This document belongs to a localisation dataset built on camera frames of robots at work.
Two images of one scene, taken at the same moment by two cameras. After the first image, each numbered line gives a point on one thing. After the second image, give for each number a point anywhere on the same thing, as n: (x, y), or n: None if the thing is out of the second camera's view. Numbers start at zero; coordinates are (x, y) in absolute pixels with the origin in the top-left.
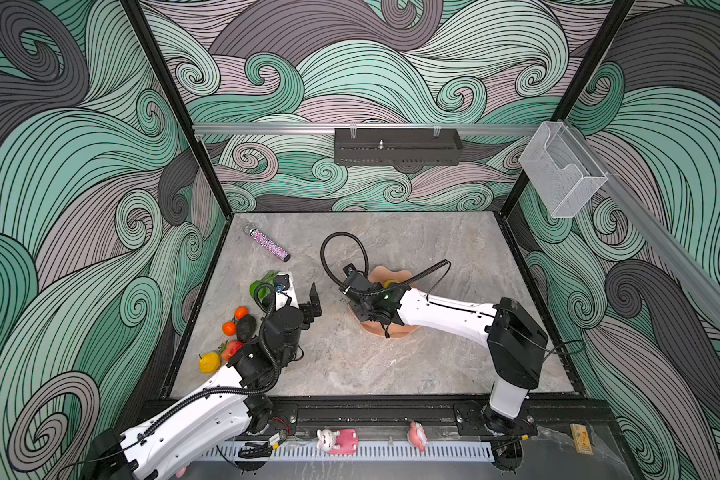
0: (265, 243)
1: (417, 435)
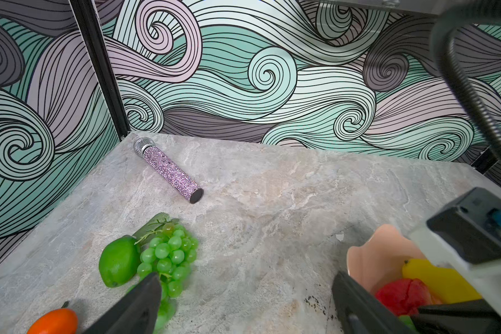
0: (145, 147)
1: None
